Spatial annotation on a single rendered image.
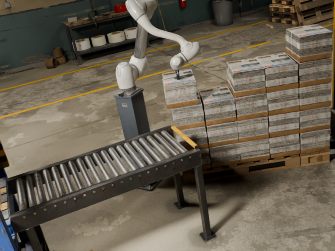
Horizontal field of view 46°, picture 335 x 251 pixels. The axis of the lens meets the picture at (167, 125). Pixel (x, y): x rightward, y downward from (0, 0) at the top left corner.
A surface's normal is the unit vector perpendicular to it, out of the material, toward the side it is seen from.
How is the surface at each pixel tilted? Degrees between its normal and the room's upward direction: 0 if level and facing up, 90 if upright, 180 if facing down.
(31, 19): 90
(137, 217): 0
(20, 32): 90
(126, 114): 90
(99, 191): 90
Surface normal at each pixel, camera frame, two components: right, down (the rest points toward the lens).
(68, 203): 0.39, 0.33
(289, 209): -0.15, -0.90
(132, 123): -0.51, 0.43
